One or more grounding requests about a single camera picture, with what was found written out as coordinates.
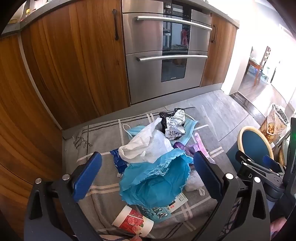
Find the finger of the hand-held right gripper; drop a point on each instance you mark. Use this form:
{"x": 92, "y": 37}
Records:
{"x": 245, "y": 160}
{"x": 271, "y": 162}

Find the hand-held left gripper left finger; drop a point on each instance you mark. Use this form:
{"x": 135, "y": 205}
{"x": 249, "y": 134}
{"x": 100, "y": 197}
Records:
{"x": 86, "y": 178}

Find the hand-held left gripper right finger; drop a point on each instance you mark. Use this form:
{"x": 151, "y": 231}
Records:
{"x": 208, "y": 178}

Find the clear plastic bag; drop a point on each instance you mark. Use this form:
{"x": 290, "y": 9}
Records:
{"x": 193, "y": 183}

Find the blue bin with beige rim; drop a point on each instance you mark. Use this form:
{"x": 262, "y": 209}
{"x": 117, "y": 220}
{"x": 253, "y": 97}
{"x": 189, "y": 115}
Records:
{"x": 252, "y": 141}

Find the white green cardboard box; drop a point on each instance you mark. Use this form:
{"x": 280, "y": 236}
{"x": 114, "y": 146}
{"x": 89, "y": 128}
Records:
{"x": 179, "y": 199}

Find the pink packet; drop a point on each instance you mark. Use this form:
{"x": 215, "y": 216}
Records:
{"x": 200, "y": 143}

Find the dark blue snack wrapper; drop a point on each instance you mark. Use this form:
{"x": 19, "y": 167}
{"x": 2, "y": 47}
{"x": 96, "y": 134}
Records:
{"x": 118, "y": 160}

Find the purple tube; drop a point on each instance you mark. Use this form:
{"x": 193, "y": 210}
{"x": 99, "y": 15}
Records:
{"x": 182, "y": 148}

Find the blue paper bag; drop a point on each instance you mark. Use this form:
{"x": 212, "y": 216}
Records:
{"x": 157, "y": 183}

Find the blue face mask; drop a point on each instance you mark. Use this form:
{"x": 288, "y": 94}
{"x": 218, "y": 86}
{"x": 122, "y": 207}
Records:
{"x": 190, "y": 127}
{"x": 136, "y": 130}

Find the black white wrapper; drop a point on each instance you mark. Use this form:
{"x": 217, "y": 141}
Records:
{"x": 175, "y": 129}

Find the teal printed packet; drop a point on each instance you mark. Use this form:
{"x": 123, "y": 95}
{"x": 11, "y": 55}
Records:
{"x": 159, "y": 212}

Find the red floral paper cup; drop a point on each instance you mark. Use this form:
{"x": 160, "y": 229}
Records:
{"x": 131, "y": 222}

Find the white plastic bag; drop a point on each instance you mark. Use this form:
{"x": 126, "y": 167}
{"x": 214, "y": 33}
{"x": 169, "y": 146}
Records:
{"x": 148, "y": 143}

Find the plastic bag of food scraps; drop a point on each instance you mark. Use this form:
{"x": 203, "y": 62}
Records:
{"x": 271, "y": 125}

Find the grey checked floor mat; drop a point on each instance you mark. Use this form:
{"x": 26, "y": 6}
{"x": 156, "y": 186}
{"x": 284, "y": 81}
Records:
{"x": 101, "y": 139}

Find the plaid pajama pants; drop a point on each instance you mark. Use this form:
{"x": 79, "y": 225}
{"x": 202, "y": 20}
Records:
{"x": 231, "y": 222}

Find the wooden corner cabinet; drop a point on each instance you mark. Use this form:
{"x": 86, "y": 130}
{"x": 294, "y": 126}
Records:
{"x": 18, "y": 120}

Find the wooden dining table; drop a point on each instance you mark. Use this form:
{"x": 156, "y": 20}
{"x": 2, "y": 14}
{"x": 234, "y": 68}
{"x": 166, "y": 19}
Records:
{"x": 253, "y": 62}

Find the wooden chair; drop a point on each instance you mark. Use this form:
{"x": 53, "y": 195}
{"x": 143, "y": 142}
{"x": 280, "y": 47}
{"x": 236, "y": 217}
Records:
{"x": 263, "y": 60}

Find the narrow wooden cabinet door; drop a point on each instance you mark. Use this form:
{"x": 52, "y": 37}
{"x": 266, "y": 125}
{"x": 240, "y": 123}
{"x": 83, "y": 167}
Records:
{"x": 219, "y": 53}

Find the stainless steel built-in oven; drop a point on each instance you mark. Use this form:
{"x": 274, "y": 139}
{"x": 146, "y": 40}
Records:
{"x": 148, "y": 76}

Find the wide wooden cabinet door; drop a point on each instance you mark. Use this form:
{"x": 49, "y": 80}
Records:
{"x": 76, "y": 60}

